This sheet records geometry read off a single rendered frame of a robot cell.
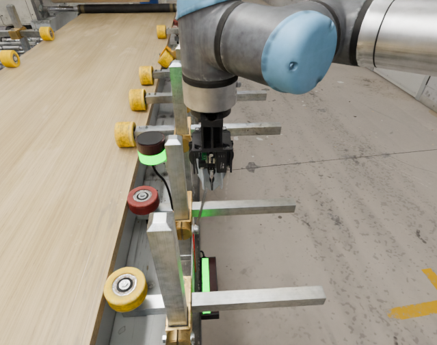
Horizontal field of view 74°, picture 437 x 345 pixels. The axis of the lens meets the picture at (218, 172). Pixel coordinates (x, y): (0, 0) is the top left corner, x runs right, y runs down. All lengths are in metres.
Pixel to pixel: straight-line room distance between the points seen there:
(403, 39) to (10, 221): 0.85
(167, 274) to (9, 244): 0.43
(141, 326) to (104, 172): 0.44
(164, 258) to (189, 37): 0.31
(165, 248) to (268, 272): 1.31
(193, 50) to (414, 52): 0.27
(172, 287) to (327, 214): 1.65
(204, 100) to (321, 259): 1.49
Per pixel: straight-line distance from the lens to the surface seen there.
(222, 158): 0.52
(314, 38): 0.36
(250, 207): 0.81
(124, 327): 0.92
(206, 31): 0.42
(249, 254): 1.76
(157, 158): 0.62
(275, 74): 0.36
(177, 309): 0.59
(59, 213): 0.83
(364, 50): 0.46
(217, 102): 0.47
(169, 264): 0.47
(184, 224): 0.75
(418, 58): 0.44
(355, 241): 1.99
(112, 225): 0.75
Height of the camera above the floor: 1.44
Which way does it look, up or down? 39 degrees down
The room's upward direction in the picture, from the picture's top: straight up
